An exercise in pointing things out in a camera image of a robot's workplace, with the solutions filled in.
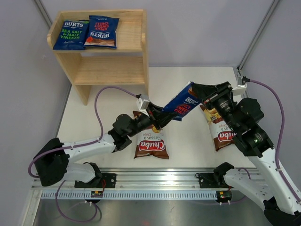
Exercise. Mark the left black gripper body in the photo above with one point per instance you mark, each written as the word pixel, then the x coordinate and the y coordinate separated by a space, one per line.
pixel 152 118

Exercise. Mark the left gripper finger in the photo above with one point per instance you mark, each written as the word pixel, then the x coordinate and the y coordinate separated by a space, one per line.
pixel 153 108
pixel 163 118

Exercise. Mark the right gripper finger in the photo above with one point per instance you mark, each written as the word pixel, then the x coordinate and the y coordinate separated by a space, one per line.
pixel 203 93
pixel 215 88

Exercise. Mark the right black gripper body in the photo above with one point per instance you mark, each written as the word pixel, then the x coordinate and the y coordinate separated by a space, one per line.
pixel 219 97

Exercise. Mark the Burts spicy chilli bag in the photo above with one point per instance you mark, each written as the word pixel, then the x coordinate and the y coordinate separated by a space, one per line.
pixel 102 32
pixel 183 103

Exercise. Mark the Burts sea salt vinegar bag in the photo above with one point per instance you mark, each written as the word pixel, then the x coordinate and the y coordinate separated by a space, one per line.
pixel 72 35

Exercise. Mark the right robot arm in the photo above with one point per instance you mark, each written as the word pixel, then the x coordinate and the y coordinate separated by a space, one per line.
pixel 280 202

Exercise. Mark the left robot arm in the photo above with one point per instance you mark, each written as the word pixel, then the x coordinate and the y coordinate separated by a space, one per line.
pixel 58 161

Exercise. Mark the centre Chuba cassava chips bag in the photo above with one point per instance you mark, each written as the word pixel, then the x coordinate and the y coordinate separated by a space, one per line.
pixel 151 142

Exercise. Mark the chuba cassava chips bag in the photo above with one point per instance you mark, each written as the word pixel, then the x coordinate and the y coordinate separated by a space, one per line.
pixel 151 142
pixel 220 132

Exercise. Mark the right Chuba cassava chips bag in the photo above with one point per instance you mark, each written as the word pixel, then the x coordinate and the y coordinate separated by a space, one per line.
pixel 220 132

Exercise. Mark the wooden two-tier shelf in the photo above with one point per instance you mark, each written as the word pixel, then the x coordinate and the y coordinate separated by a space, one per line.
pixel 126 65

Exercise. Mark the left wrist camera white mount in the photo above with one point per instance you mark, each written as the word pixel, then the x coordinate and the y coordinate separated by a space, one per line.
pixel 142 103

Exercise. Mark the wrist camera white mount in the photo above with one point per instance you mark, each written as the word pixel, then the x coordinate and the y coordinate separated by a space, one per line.
pixel 241 86
pixel 142 103

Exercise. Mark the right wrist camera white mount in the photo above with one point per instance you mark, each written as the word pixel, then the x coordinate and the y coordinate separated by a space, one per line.
pixel 241 86

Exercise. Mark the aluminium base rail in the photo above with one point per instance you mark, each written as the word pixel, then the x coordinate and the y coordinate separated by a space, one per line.
pixel 137 179

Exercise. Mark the white slotted cable duct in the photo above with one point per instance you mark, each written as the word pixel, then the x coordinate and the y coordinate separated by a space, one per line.
pixel 129 195

